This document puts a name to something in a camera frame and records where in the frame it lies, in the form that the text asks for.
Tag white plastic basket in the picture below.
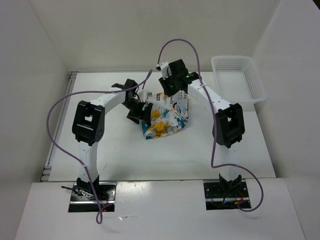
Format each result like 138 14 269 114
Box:
211 55 267 104

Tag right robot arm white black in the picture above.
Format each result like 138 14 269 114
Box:
156 59 245 197

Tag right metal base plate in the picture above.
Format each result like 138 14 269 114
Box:
203 181 252 211

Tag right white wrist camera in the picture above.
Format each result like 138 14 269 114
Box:
156 61 172 80

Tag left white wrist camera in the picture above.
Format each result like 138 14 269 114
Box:
138 90 153 103

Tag patterned white teal yellow shorts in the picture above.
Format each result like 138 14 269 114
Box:
141 90 189 140

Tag aluminium rail frame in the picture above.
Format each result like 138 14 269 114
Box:
40 71 79 183

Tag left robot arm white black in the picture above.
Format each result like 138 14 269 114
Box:
72 78 153 200

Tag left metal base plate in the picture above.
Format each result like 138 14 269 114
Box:
68 182 117 213

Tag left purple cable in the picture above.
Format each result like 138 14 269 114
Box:
46 69 154 225

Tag metal base plate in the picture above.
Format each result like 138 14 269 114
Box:
203 181 252 211
68 182 117 213

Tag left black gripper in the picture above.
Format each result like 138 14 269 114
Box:
121 97 152 126

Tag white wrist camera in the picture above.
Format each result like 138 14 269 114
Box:
156 61 172 80
138 90 153 103

